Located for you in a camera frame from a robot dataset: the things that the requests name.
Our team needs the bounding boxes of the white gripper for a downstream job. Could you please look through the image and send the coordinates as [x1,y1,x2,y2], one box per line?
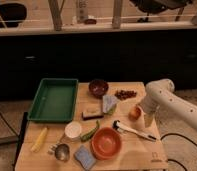
[139,95,158,127]

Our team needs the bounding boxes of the red orange apple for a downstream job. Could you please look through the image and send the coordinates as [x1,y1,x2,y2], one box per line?
[129,106,141,120]

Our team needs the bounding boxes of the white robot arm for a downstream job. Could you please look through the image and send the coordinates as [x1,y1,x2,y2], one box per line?
[139,79,197,131]

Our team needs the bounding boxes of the orange red bowl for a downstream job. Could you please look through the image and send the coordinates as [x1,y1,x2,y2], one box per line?
[91,127,122,160]

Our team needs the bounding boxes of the dark maroon bowl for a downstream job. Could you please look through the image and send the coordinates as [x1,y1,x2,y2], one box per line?
[89,79,109,98]

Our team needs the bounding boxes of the bunch of dark grapes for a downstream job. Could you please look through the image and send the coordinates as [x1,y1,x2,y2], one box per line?
[115,90,137,100]

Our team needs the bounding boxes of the grey blue folded cloth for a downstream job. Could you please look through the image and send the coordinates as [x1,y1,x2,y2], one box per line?
[102,95,119,114]

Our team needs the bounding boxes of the black base brush block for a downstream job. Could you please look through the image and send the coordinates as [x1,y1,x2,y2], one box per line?
[82,109,104,120]

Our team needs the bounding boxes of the green chili pepper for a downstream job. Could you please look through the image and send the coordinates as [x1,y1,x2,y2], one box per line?
[80,120,100,142]

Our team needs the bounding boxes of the blue sponge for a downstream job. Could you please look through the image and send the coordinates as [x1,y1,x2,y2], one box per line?
[74,146,96,171]

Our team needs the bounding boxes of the white small cup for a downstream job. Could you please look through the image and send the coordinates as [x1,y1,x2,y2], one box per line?
[65,121,82,140]

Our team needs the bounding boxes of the metal measuring cup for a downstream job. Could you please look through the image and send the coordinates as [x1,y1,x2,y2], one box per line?
[48,143,70,162]

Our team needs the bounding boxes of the green plastic tray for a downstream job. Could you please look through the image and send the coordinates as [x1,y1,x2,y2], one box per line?
[28,78,78,123]

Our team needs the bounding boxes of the yellow corn cob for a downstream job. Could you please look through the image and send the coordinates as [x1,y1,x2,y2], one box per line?
[31,127,48,152]

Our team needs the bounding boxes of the black office chair right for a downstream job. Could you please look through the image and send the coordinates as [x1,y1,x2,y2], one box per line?
[129,0,193,23]

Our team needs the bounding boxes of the black office chair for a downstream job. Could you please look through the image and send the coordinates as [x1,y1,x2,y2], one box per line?
[129,0,193,23]
[0,3,27,28]

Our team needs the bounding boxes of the small dark red dish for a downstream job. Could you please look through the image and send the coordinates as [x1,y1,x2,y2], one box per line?
[84,19,97,25]

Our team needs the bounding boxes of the white bottle in background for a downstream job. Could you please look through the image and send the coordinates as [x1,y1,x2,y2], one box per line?
[76,0,88,23]

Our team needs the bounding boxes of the black office chair left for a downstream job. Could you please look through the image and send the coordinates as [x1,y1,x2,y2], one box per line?
[0,3,27,28]

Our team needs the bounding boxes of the black cable on floor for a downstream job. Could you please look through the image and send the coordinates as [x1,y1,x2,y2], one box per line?
[160,133,197,171]

